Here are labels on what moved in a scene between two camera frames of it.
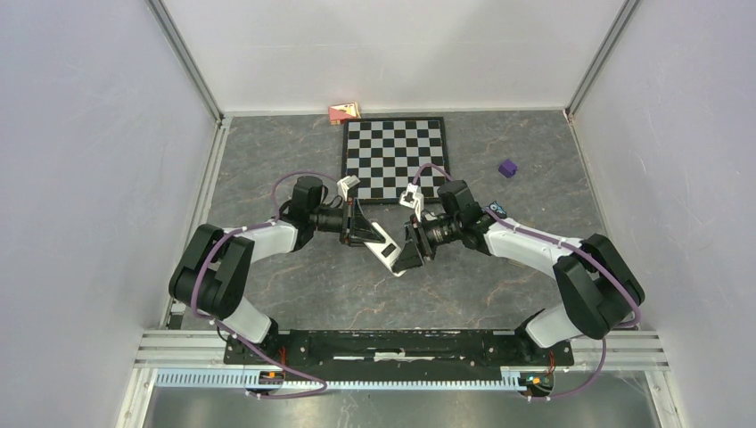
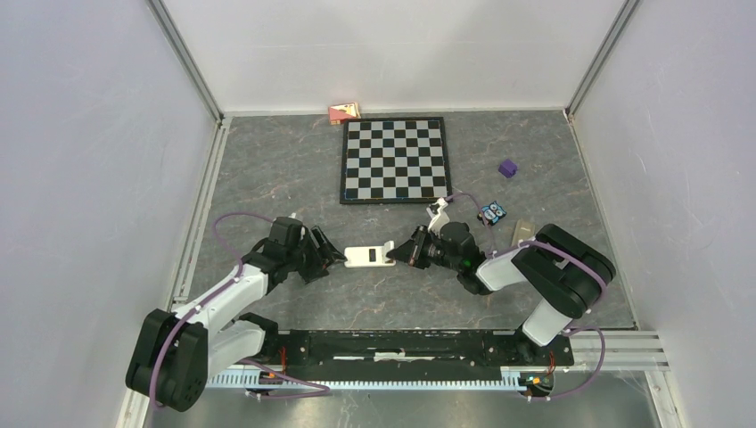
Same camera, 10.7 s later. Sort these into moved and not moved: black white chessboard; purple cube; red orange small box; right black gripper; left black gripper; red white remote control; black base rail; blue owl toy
Moved: red white remote control; right black gripper; left black gripper
Not moved: blue owl toy; red orange small box; purple cube; black base rail; black white chessboard
